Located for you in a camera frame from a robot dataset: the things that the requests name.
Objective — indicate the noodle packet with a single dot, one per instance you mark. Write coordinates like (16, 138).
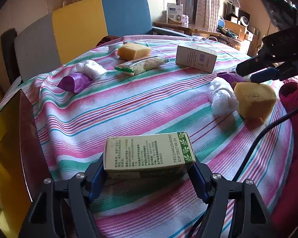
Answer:
(144, 64)

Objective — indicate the patterned curtain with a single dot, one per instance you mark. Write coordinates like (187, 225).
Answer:
(208, 2)

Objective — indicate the pink garment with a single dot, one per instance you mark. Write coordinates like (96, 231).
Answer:
(292, 153)

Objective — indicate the green and white carton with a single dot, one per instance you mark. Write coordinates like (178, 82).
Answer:
(144, 153)

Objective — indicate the small white fan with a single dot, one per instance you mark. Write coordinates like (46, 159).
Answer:
(243, 21)

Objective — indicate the black speaker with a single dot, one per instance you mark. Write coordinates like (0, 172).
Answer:
(243, 13)

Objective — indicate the gold box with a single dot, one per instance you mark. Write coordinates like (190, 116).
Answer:
(12, 178)

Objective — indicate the dark red cloth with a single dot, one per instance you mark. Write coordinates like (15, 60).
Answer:
(108, 41)

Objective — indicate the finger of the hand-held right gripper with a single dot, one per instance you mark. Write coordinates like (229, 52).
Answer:
(255, 65)
(264, 76)

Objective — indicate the purple packet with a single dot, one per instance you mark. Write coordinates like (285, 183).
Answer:
(228, 77)
(74, 83)

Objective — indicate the wooden desk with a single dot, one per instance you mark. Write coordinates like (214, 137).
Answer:
(201, 31)

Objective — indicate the grey yellow blue chair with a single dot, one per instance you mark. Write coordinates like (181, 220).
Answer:
(77, 29)

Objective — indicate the white plastic bag wad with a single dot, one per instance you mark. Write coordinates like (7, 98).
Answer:
(222, 96)
(91, 69)

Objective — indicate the white and blue carton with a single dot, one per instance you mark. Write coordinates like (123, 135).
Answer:
(174, 13)

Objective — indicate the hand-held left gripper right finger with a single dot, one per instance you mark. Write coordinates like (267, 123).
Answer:
(198, 182)

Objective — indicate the striped cloth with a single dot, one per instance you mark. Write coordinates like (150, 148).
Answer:
(139, 104)

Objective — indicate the wooden desk organizer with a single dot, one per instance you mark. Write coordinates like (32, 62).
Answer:
(234, 29)

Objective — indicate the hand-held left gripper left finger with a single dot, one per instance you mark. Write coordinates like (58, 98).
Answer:
(98, 178)

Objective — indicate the yellow sponge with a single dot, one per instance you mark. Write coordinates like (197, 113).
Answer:
(255, 101)
(134, 50)

